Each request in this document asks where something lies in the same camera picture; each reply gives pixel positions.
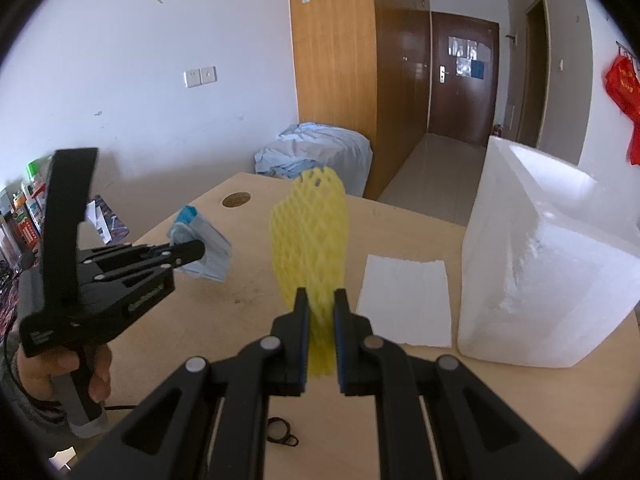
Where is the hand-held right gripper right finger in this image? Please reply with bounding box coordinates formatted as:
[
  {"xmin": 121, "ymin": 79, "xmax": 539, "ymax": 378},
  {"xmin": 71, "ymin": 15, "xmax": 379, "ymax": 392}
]
[{"xmin": 332, "ymin": 287, "xmax": 586, "ymax": 480}]

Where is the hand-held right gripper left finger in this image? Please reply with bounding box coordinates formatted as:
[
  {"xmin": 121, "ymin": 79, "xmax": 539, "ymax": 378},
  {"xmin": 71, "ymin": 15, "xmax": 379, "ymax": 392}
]
[{"xmin": 65, "ymin": 287, "xmax": 311, "ymax": 480}]

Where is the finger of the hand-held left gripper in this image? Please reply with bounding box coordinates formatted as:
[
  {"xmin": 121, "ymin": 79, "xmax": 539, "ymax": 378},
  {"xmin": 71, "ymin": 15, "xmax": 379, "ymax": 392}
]
[
  {"xmin": 77, "ymin": 239, "xmax": 207, "ymax": 267},
  {"xmin": 92, "ymin": 262, "xmax": 175, "ymax": 286}
]

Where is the blue face mask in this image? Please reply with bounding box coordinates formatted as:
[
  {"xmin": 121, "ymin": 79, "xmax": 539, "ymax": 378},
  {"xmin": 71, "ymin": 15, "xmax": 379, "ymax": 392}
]
[{"xmin": 167, "ymin": 205, "xmax": 233, "ymax": 281}]

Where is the white paper towel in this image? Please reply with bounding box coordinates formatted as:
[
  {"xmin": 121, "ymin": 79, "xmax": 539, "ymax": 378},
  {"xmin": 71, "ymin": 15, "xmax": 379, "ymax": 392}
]
[{"xmin": 356, "ymin": 254, "xmax": 453, "ymax": 348}]

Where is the black hair tie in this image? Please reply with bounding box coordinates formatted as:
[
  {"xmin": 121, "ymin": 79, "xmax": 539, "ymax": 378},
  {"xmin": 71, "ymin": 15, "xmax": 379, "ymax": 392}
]
[{"xmin": 266, "ymin": 416, "xmax": 300, "ymax": 448}]

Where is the yellow foam fruit net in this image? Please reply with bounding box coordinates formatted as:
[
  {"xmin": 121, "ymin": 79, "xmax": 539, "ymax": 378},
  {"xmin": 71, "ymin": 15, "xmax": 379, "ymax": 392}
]
[{"xmin": 270, "ymin": 166, "xmax": 350, "ymax": 380}]

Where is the white foam box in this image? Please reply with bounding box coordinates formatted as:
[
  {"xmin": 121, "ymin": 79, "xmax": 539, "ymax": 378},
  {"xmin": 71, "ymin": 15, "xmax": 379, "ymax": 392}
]
[{"xmin": 457, "ymin": 135, "xmax": 640, "ymax": 369}]

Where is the person's left forearm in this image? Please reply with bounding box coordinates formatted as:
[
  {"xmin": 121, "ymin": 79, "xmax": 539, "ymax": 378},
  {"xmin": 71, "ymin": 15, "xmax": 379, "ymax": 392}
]
[{"xmin": 0, "ymin": 355, "xmax": 71, "ymax": 428}]

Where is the person's left hand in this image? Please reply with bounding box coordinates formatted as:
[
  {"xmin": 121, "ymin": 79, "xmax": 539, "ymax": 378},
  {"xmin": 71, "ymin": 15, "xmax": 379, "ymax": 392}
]
[{"xmin": 17, "ymin": 345, "xmax": 113, "ymax": 403}]

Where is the green cap bottle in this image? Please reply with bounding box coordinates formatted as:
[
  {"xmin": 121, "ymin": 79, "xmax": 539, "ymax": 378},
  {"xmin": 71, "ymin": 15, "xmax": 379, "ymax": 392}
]
[{"xmin": 27, "ymin": 157, "xmax": 51, "ymax": 196}]

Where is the white paper scrap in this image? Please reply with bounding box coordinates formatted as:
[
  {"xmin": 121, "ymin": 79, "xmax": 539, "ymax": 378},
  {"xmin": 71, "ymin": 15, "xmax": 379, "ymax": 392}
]
[{"xmin": 47, "ymin": 447, "xmax": 78, "ymax": 471}]

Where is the light blue cloth bundle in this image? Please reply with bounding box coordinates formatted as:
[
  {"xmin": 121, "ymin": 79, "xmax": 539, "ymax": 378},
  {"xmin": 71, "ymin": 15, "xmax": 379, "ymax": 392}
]
[{"xmin": 254, "ymin": 121, "xmax": 373, "ymax": 196}]

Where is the wooden wardrobe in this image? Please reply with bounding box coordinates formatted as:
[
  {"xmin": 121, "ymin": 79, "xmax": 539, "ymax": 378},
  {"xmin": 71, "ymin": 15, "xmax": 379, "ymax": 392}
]
[{"xmin": 287, "ymin": 0, "xmax": 431, "ymax": 201}]

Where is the dark brown entry door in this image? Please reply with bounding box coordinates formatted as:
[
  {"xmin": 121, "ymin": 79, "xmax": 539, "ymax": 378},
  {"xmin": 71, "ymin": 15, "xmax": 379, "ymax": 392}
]
[{"xmin": 427, "ymin": 10, "xmax": 501, "ymax": 148}]

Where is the brown side door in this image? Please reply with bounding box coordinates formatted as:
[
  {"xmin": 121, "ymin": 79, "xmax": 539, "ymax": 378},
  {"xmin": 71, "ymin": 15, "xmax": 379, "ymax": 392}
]
[{"xmin": 515, "ymin": 0, "xmax": 551, "ymax": 148}]

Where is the large red plastic bag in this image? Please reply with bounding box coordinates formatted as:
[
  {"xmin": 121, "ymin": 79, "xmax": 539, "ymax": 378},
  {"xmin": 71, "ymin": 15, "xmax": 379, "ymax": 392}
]
[{"xmin": 605, "ymin": 55, "xmax": 640, "ymax": 121}]

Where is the double wall socket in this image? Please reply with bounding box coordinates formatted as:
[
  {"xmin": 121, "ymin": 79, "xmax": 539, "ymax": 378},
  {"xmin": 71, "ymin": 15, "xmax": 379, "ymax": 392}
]
[{"xmin": 183, "ymin": 66, "xmax": 217, "ymax": 88}]

